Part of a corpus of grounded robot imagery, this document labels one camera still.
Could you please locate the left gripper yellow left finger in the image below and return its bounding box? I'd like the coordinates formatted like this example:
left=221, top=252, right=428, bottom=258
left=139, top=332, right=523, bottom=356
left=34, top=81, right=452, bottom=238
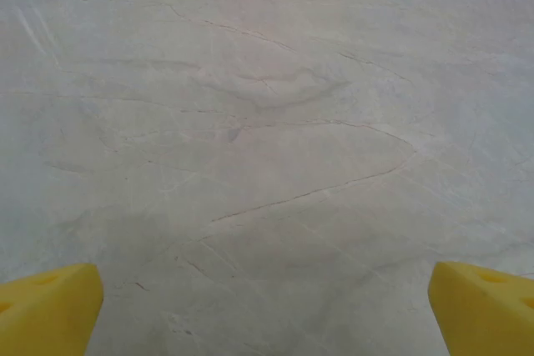
left=0, top=263, right=104, bottom=356

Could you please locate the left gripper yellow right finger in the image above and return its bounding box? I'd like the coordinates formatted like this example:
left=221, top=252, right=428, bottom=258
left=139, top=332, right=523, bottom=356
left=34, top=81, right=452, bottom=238
left=429, top=261, right=534, bottom=356

